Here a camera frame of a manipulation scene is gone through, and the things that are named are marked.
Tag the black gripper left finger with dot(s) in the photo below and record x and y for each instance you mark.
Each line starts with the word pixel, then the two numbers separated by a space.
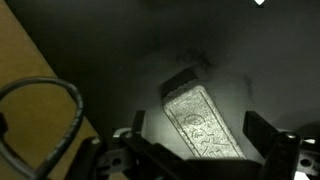
pixel 139 121

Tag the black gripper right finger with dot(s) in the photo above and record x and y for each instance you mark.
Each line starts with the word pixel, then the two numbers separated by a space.
pixel 258 131

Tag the cardboard box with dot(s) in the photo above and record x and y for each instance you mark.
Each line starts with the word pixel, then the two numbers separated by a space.
pixel 23 66

